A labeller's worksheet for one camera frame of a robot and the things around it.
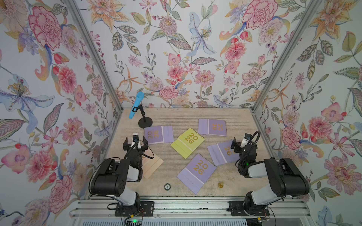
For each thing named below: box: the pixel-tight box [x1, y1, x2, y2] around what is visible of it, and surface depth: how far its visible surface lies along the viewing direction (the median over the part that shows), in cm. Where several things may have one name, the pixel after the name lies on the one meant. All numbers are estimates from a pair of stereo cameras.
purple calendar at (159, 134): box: [143, 125, 174, 145], surface depth 106 cm
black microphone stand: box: [131, 104, 153, 129], surface depth 112 cm
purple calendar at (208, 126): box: [197, 118, 228, 137], surface depth 112 cm
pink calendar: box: [141, 149, 165, 180], surface depth 91 cm
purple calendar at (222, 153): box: [206, 138, 240, 167], surface depth 95 cm
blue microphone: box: [128, 91, 145, 120], surface depth 97 cm
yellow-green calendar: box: [170, 127, 206, 160], surface depth 102 cm
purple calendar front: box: [176, 153, 218, 195], surface depth 88 cm
